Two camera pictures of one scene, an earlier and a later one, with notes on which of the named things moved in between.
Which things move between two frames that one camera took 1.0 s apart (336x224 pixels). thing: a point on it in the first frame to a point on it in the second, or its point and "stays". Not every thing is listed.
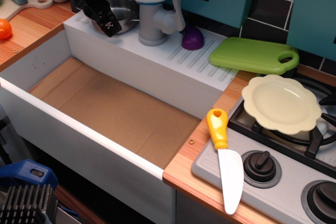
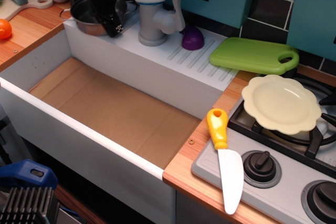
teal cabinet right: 312,25 stays
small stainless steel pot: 124,7 to 86,20
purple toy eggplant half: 192,38 stays
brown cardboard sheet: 150,127 stays
